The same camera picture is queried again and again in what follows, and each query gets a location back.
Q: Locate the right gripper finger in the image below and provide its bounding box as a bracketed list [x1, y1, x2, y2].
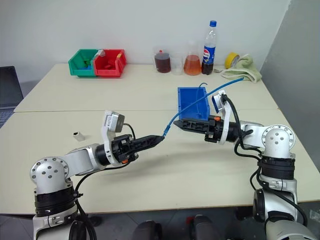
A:
[173, 119, 210, 128]
[174, 123, 210, 135]

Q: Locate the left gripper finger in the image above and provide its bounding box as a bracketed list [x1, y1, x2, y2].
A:
[133, 138, 165, 153]
[131, 134, 164, 148]

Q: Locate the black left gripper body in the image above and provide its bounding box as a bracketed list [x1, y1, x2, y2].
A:
[111, 134, 140, 165]

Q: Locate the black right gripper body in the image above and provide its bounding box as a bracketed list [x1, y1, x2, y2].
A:
[204, 114, 226, 144]

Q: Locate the long blue cable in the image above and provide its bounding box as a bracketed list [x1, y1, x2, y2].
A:
[161, 76, 246, 138]

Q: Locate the blue plastic bin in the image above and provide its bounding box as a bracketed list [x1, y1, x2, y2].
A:
[177, 86, 211, 121]

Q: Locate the small white coupler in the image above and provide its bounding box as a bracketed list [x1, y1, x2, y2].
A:
[72, 130, 86, 143]

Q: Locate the red plastic bin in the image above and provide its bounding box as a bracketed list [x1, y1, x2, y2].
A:
[92, 48, 127, 78]

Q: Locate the green plastic bin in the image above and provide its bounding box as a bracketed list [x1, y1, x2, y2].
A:
[67, 48, 100, 78]

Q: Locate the flask with orange liquid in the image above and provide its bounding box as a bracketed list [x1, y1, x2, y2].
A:
[182, 40, 203, 77]

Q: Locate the empty clear beaker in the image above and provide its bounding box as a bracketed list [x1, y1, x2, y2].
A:
[171, 51, 185, 76]

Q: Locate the beaker with dark red liquid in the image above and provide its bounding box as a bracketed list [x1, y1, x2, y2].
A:
[152, 45, 173, 74]

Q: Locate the pale green towel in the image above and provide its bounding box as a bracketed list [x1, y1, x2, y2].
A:
[214, 53, 263, 84]

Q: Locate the yellow tape roll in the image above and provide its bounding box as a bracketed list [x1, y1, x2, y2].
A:
[224, 51, 241, 70]

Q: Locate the cola bottle with blue cap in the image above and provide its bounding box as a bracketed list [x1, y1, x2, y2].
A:
[201, 20, 218, 76]

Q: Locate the dark rounded shape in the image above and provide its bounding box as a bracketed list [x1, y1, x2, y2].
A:
[185, 214, 217, 240]
[131, 219, 164, 240]

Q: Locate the grey partition panel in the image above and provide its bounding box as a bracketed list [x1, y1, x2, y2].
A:
[258, 0, 320, 174]

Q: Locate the dark grey laptop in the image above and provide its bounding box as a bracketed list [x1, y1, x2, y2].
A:
[0, 65, 25, 129]

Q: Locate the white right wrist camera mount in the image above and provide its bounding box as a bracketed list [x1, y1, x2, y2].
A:
[211, 90, 237, 145]

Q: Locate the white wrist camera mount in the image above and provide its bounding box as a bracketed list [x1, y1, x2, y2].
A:
[211, 90, 237, 145]
[100, 109, 126, 168]

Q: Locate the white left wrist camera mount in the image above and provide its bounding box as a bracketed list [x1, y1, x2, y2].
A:
[100, 109, 126, 168]

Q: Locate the short blue cable loop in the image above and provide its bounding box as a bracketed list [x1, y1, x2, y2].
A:
[195, 82, 209, 118]

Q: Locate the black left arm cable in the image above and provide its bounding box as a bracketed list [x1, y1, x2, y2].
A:
[68, 121, 137, 240]

